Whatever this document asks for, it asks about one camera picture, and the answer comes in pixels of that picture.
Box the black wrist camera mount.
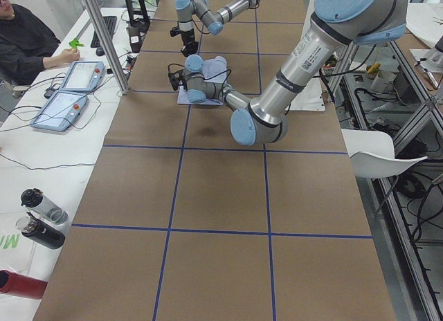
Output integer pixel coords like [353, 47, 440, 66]
[170, 26, 181, 37]
[168, 63, 188, 91]

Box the aluminium frame post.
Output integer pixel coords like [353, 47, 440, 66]
[82, 0, 129, 95]

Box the black keyboard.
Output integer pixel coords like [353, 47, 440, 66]
[90, 15, 118, 48]

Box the red water bottle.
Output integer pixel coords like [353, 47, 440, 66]
[1, 270, 48, 300]

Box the seated person in hoodie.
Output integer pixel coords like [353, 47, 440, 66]
[1, 0, 80, 86]

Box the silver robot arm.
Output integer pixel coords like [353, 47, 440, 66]
[183, 0, 408, 146]
[170, 0, 261, 57]

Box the black water bottle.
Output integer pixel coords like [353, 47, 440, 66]
[16, 212, 65, 250]

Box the clear black-capped bottle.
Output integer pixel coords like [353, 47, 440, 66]
[20, 188, 68, 224]

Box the lower blue teach pendant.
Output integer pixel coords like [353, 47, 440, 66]
[30, 91, 88, 132]

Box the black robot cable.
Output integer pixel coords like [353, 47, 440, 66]
[204, 68, 233, 93]

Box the light blue striped shirt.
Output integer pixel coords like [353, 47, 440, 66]
[177, 54, 228, 106]

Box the white camera stand pillar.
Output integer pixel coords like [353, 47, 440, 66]
[287, 0, 325, 111]

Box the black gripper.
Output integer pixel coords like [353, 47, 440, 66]
[181, 30, 200, 57]

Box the blue teach pendant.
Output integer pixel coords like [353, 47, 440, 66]
[59, 61, 106, 93]
[30, 91, 88, 132]

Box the upper blue teach pendant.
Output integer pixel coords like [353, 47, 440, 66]
[59, 61, 106, 93]

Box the white plastic chair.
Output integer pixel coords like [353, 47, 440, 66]
[341, 129, 428, 178]

